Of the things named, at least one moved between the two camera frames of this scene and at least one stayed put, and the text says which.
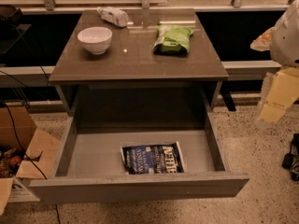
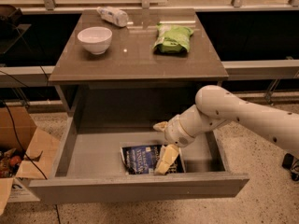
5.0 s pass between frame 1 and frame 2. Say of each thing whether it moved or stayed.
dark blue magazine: stayed
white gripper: moved
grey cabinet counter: stayed
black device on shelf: stayed
